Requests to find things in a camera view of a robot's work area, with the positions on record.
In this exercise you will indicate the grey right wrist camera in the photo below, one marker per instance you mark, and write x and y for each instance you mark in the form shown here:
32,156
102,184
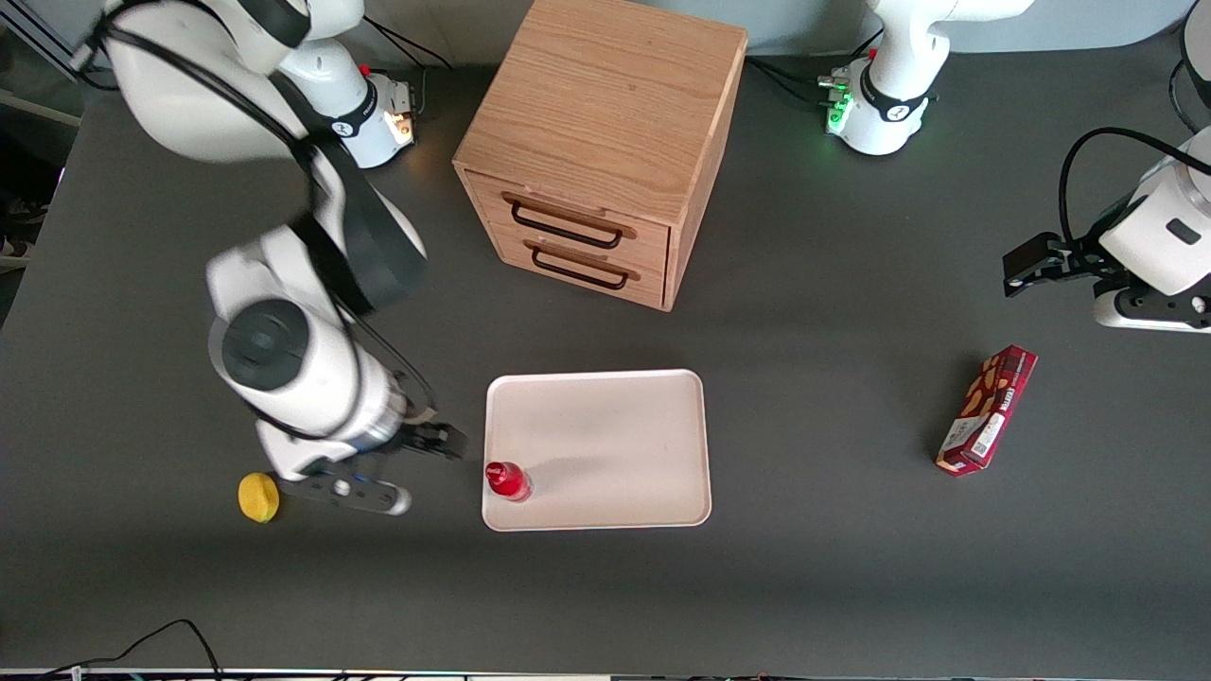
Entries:
350,492

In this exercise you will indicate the red coke bottle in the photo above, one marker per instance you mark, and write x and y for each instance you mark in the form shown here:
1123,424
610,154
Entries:
508,480

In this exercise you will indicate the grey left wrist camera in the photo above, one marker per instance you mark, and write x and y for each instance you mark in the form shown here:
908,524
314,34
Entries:
1149,310

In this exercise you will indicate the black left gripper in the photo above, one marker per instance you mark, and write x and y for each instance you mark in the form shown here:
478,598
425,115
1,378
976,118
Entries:
1076,258

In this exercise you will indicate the red cookie box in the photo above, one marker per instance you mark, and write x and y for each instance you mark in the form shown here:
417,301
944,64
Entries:
987,409

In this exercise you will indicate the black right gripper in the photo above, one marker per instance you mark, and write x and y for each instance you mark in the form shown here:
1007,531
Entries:
424,439

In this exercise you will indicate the wooden drawer front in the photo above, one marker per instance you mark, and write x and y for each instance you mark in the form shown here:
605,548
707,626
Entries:
653,279
492,203

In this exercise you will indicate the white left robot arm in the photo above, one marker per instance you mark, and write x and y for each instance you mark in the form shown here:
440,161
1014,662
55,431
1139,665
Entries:
894,57

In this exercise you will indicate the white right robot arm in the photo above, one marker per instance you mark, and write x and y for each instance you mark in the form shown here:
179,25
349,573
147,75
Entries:
303,378

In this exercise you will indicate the yellow lemon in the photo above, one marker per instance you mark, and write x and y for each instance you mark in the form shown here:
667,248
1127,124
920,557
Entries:
257,499

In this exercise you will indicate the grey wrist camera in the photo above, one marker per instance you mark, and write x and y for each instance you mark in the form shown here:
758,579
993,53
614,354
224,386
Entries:
350,492
1149,310

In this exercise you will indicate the wooden drawer cabinet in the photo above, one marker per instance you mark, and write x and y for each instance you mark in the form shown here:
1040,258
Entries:
605,113

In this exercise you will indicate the cream rectangular plastic tray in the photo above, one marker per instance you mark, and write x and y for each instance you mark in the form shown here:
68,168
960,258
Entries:
615,445

